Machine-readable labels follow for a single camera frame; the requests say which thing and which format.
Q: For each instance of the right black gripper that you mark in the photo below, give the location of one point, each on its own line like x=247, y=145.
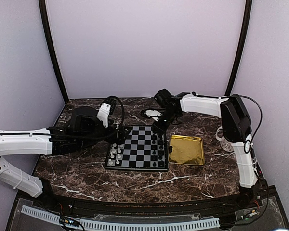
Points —
x=161, y=129

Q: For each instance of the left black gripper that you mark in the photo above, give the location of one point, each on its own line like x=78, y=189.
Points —
x=121, y=137

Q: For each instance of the black white chess board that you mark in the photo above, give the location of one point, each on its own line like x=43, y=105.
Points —
x=139, y=151

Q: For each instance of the gold metal tray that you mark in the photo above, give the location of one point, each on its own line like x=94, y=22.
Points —
x=186, y=150

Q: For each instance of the black pawn corner square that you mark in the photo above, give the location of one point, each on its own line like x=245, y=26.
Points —
x=154, y=164

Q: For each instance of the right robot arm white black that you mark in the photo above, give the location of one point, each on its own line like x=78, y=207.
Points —
x=236, y=124

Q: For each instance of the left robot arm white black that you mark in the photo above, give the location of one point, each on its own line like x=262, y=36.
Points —
x=86, y=128

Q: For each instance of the yellow inside cactus mug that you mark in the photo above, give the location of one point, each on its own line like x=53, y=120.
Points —
x=225, y=145

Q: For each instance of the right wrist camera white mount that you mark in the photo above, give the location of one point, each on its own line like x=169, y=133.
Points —
x=150, y=113

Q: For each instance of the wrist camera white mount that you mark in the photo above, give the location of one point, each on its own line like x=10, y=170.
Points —
x=103, y=113
x=150, y=113

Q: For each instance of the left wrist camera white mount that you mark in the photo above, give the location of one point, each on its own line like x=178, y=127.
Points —
x=103, y=113

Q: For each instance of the black front rail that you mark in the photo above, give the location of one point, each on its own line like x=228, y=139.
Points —
x=84, y=207

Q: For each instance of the white slotted cable duct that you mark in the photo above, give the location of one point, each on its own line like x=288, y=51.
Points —
x=90, y=225

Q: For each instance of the right black frame post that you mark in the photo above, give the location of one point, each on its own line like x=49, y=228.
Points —
x=240, y=47

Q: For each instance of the black frame post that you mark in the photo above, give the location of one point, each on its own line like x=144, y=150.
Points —
x=240, y=47
x=51, y=49

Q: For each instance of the left black frame post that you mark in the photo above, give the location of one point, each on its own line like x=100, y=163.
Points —
x=51, y=49

